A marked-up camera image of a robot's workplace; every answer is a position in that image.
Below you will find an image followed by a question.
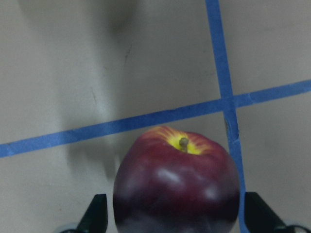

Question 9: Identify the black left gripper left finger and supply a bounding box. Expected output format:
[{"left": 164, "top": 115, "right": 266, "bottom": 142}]
[{"left": 77, "top": 194, "right": 108, "bottom": 233}]

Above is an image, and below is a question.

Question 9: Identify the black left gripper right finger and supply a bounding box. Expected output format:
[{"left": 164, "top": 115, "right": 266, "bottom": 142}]
[{"left": 244, "top": 192, "right": 295, "bottom": 233}]

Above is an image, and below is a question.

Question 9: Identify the dark red apple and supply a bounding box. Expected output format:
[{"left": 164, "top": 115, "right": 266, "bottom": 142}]
[{"left": 113, "top": 126, "right": 240, "bottom": 233}]

